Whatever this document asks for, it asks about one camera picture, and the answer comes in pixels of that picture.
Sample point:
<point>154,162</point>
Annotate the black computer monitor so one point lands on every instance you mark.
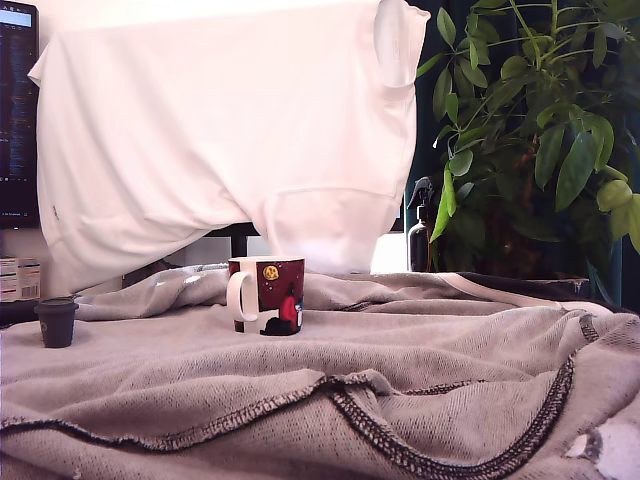
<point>17,125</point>

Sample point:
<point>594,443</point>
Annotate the black monitor stand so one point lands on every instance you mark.
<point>240,242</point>

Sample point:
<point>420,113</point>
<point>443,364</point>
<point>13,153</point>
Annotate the white draped cloth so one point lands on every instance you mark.
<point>225,125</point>

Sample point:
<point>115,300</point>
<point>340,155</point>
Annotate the grey knitted cloth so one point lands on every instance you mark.
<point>320,380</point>

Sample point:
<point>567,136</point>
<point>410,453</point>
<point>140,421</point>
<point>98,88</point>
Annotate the grey coffee capsule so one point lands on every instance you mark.
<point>57,325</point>

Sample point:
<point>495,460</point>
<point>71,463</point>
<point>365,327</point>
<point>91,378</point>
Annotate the dark teal curtain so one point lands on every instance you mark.
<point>425,145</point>

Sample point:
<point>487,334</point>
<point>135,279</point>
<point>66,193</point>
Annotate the green leafy houseplant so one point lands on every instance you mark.
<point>550,150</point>

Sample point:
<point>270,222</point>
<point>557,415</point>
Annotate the black spray bottle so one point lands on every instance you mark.
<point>419,240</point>

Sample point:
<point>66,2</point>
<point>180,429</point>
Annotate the white cardboard box orange print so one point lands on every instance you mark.
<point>17,280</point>

